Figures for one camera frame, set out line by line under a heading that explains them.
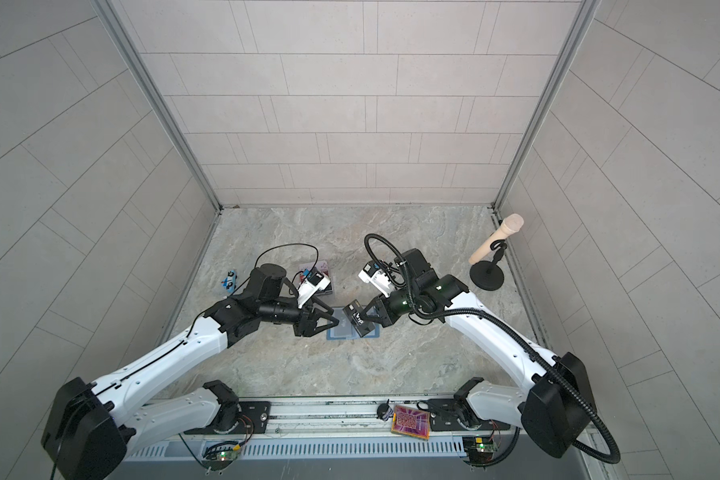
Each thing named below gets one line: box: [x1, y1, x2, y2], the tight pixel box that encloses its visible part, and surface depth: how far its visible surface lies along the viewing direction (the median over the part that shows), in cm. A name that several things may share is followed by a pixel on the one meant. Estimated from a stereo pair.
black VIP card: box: [342, 299, 376, 338], surface depth 72 cm
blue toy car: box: [221, 270, 237, 293], surface depth 95 cm
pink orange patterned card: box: [391, 404, 431, 440], surface depth 71 cm
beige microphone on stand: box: [468, 213, 525, 291], surface depth 88 cm
